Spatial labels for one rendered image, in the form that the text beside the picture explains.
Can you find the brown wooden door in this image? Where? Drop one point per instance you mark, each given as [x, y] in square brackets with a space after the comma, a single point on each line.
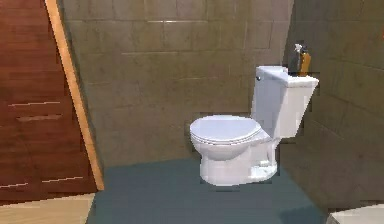
[36, 100]

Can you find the orange spray bottle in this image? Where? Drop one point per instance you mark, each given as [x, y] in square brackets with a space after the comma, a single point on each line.
[304, 61]

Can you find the white toilet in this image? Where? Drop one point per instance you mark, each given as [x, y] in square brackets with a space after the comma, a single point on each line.
[233, 140]

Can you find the white bathroom fixture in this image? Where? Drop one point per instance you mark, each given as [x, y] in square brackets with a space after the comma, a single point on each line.
[360, 215]

